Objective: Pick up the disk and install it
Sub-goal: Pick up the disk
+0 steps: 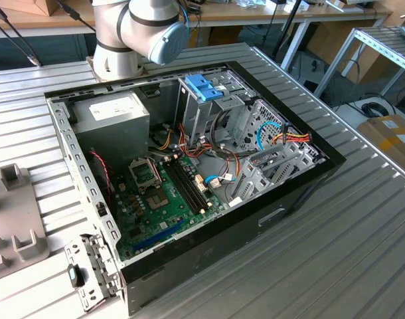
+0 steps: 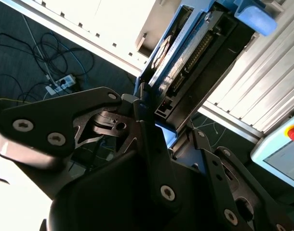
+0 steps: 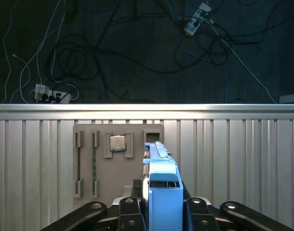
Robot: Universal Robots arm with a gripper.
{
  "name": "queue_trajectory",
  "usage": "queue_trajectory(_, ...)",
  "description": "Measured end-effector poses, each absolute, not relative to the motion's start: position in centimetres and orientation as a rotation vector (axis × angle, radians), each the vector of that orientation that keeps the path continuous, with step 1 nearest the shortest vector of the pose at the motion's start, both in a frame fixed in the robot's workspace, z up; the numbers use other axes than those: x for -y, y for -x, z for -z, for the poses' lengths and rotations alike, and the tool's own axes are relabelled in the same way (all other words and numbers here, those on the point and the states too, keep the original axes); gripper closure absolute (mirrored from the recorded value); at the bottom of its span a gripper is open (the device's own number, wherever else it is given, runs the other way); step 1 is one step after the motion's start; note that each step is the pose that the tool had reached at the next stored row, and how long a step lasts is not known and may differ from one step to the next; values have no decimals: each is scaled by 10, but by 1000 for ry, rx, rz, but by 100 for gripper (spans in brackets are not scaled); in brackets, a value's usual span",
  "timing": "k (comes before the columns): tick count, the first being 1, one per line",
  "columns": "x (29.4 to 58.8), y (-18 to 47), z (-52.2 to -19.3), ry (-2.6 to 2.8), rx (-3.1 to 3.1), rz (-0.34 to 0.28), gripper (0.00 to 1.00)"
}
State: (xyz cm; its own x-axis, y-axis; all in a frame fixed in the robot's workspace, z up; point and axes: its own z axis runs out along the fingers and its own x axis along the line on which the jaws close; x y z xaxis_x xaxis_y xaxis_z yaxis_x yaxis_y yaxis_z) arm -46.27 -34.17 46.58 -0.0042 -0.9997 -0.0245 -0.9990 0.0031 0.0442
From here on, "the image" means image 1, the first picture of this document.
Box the grey metal disk bay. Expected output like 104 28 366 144
228 144 325 207

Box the white board connector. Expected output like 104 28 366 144
195 173 207 195

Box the black RAM slot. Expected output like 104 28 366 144
177 158 212 209
163 161 197 215
168 159 202 213
173 159 206 211

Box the grey metal drive cage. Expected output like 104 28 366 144
174 68 258 150

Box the CPU socket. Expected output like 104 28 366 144
145 191 173 212

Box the metal socket cover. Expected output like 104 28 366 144
127 158 163 195

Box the blue plastic drive latch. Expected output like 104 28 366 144
185 74 225 103

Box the green motherboard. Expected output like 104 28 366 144
111 154 230 262

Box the blue expansion slot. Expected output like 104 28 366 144
132 217 187 253

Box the black open PC case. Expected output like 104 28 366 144
44 60 347 316

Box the grey power supply unit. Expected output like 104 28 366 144
70 90 151 170

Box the black case fan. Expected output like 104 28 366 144
88 148 114 213

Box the black tripod pole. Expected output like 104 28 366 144
271 0 303 59

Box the black oval latch button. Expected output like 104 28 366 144
66 264 86 288

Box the cardboard box with yellow tape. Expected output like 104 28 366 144
357 115 405 182

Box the wooden desk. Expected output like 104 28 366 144
0 0 394 72

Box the grey parts rack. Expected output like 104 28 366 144
0 161 51 283

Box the metal slat side table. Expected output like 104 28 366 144
313 25 405 100

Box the small brown box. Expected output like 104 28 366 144
19 0 59 17

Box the blue wire with white tag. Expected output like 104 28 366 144
204 175 238 187

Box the red wire bundle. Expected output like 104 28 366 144
177 122 223 160

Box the black cable bundle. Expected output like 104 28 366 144
210 108 243 157

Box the multicoloured wire bundle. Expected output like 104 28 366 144
218 148 243 202

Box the yellow wire bundle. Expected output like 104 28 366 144
157 128 174 150

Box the blue disk data wire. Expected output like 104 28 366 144
254 120 282 152

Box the red fan wire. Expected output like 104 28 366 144
88 150 113 203

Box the orange red power wire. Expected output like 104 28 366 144
272 123 313 146

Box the metal expansion slot bracket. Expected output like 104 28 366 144
63 232 127 313

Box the coiled black cable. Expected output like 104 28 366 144
361 101 394 118

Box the cable with silver plug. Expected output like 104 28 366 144
0 6 41 66

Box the black cable with connector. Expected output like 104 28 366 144
54 0 97 33

